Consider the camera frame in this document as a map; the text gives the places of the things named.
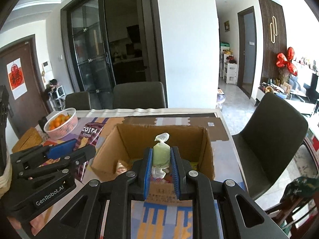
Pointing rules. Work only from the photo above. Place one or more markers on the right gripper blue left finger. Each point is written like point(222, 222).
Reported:
point(147, 168)

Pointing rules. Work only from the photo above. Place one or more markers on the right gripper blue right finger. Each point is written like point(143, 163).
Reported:
point(179, 169)

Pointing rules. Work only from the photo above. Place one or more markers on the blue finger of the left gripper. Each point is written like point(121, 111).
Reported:
point(76, 158)
point(61, 150)

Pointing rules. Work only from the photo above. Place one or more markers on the pale green candy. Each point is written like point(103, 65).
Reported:
point(161, 156)

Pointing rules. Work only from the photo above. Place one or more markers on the gold tan snack bag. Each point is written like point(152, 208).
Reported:
point(122, 167)

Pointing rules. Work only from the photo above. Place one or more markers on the purple Costa coffee packet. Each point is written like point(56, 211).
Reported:
point(89, 135)

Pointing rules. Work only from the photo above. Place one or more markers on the person's left hand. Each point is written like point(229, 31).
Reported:
point(36, 224)

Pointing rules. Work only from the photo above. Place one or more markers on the yellow woven tissue box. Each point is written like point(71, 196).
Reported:
point(29, 139)

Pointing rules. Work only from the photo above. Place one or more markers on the oranges in basket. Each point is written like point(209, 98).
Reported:
point(58, 121)

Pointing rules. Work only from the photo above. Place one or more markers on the white fruit basket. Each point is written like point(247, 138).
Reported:
point(65, 128)

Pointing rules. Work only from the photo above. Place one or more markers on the brown cardboard box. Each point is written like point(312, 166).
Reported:
point(136, 139)

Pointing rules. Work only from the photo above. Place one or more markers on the colourful patterned table mat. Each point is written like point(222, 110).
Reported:
point(162, 216)

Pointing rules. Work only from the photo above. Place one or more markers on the dark chair at left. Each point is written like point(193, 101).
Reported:
point(78, 100)

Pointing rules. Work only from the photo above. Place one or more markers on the dark chair behind box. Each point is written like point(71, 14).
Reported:
point(139, 95)

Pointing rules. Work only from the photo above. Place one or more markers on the red paper door poster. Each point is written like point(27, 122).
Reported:
point(16, 78)

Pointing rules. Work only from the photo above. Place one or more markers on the dark chair at right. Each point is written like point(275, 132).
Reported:
point(268, 142)

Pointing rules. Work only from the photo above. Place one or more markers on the white drawer cabinet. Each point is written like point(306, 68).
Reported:
point(230, 73)

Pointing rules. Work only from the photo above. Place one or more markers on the green bag on chair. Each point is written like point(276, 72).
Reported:
point(304, 187)

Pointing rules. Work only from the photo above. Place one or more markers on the red wooden chair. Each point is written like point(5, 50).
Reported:
point(297, 216)

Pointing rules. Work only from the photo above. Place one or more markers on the red foil balloon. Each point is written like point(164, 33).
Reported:
point(285, 61)

